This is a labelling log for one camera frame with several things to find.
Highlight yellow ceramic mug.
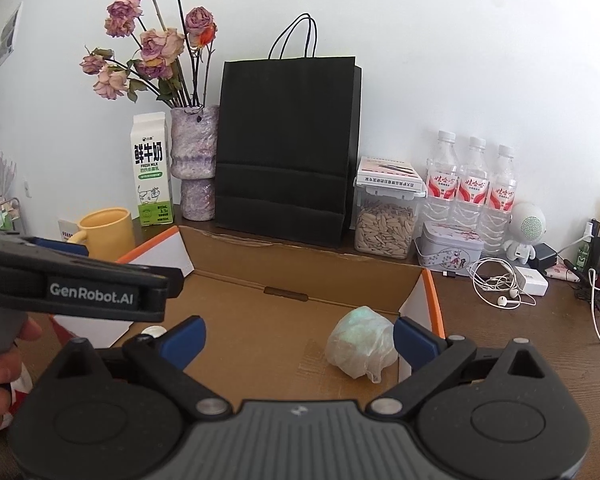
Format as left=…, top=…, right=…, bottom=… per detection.
left=68, top=207, right=135, bottom=262

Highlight plastic bag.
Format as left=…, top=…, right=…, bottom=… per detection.
left=325, top=306, right=398, bottom=384

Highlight water bottle right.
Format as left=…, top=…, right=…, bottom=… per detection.
left=479, top=144, right=517, bottom=255

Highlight water bottle middle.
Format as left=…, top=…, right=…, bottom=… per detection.
left=453, top=136, right=490, bottom=230

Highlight white charger adapter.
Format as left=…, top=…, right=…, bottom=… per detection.
left=514, top=266, right=548, bottom=297

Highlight red cardboard box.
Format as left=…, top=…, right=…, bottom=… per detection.
left=49, top=224, right=447, bottom=401

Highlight flat box on container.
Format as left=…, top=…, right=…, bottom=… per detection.
left=355, top=156, right=425, bottom=193

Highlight white tin box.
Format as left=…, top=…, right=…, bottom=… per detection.
left=415, top=221, right=484, bottom=276

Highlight white milk carton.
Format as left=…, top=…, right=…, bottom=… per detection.
left=130, top=112, right=173, bottom=226

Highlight person's left hand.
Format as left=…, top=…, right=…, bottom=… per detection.
left=0, top=313, right=44, bottom=436

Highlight water bottle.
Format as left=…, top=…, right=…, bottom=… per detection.
left=422, top=130, right=460, bottom=222
left=479, top=144, right=517, bottom=255
left=453, top=136, right=490, bottom=230

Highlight dried pink roses bouquet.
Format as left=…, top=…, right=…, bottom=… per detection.
left=80, top=0, right=218, bottom=108

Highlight clear seed container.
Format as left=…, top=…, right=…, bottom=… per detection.
left=354, top=179, right=426, bottom=260

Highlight small wire storage rack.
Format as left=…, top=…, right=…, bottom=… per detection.
left=0, top=196, right=24, bottom=233

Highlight white wired earphones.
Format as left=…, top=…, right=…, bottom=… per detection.
left=467, top=257, right=538, bottom=311

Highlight black paper shopping bag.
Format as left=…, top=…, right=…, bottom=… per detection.
left=215, top=13, right=362, bottom=247

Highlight purple textured vase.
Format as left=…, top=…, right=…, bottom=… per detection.
left=171, top=105, right=219, bottom=221

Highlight water bottle left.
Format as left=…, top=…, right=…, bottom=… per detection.
left=422, top=130, right=460, bottom=222

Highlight white round robot toy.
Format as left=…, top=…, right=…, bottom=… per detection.
left=503, top=202, right=546, bottom=264

